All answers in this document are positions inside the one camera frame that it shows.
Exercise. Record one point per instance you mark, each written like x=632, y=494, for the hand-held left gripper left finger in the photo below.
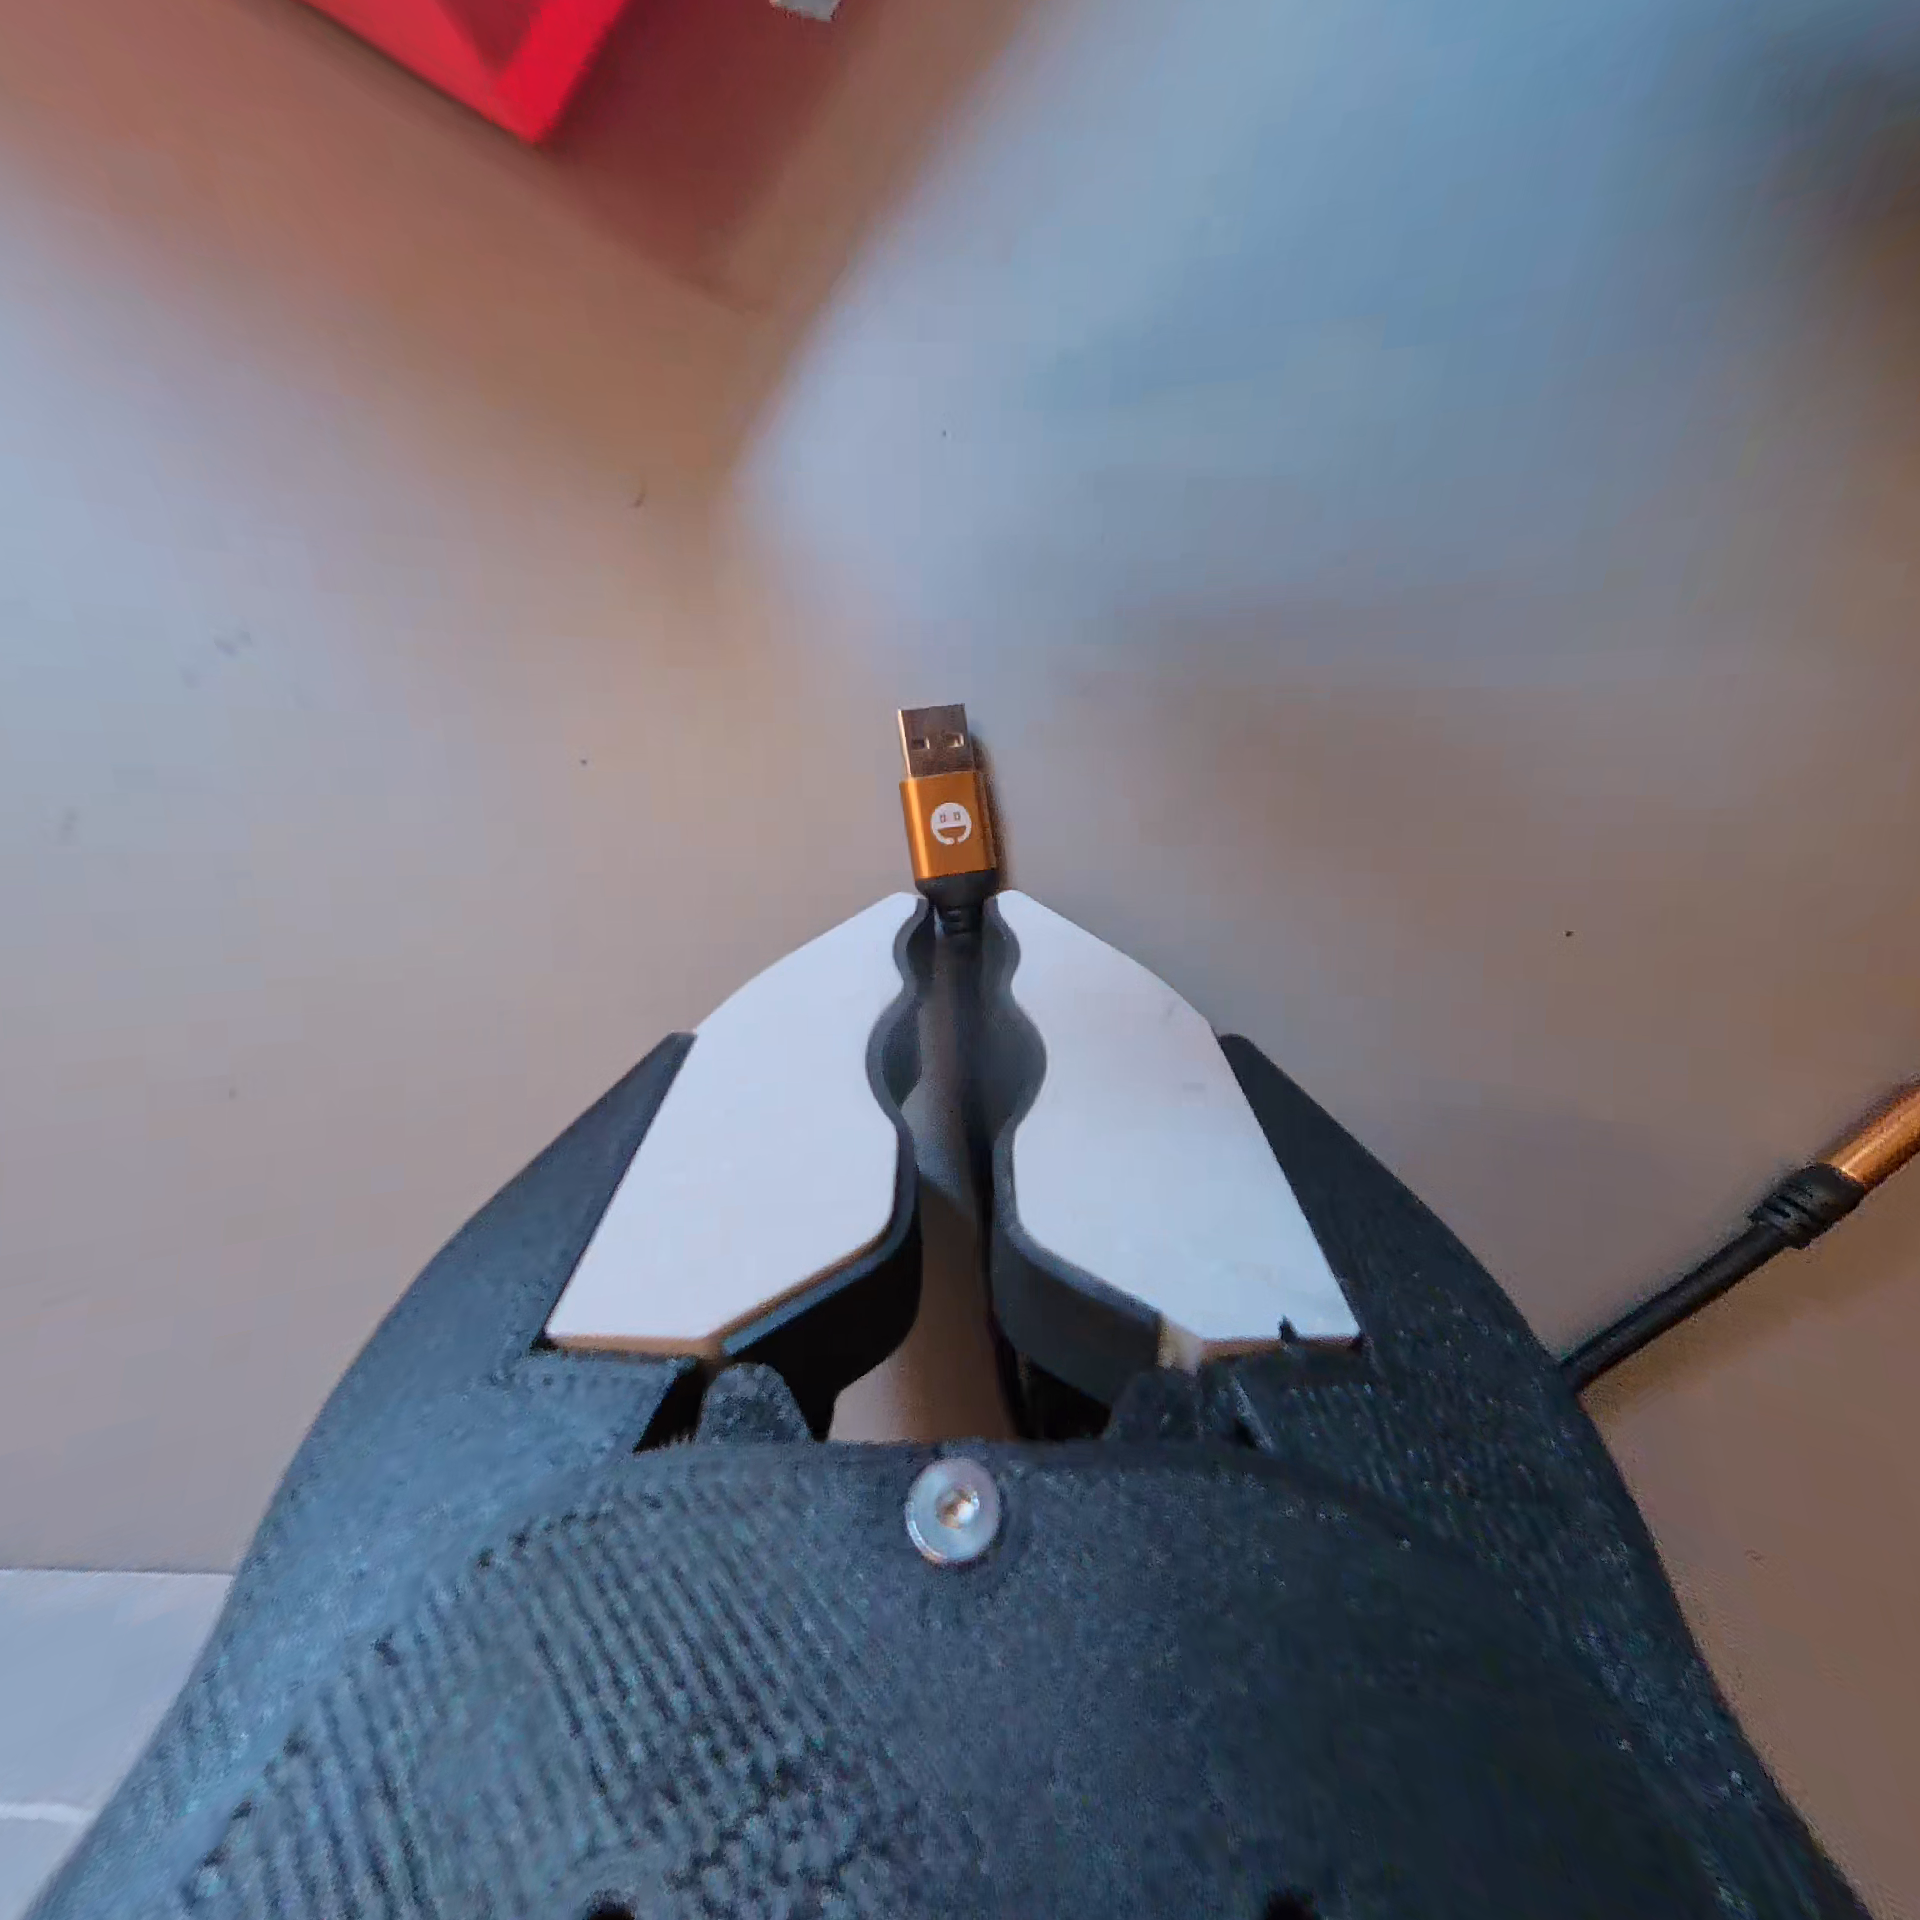
x=750, y=1171

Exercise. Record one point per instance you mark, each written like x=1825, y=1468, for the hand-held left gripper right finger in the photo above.
x=1171, y=1171

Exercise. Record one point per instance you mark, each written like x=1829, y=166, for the red plastic bin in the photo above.
x=511, y=60

